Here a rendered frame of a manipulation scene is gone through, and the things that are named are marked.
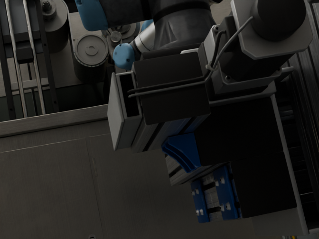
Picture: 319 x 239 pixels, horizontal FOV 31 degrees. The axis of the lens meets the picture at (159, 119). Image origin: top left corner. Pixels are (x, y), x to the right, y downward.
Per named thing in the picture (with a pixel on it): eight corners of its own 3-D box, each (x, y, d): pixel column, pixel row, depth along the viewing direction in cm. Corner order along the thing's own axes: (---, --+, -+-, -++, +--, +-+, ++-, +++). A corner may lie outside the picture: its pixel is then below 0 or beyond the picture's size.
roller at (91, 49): (78, 67, 203) (71, 35, 205) (78, 85, 228) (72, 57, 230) (111, 61, 205) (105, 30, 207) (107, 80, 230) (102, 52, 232)
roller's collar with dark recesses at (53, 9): (39, 16, 200) (36, -1, 201) (40, 22, 205) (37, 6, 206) (57, 13, 201) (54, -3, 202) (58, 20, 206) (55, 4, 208)
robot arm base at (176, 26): (238, 41, 106) (226, -8, 108) (158, 54, 104) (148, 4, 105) (220, 65, 121) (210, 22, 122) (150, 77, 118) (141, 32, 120)
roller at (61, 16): (31, 34, 204) (25, -2, 206) (36, 56, 228) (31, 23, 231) (70, 28, 206) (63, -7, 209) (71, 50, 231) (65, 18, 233)
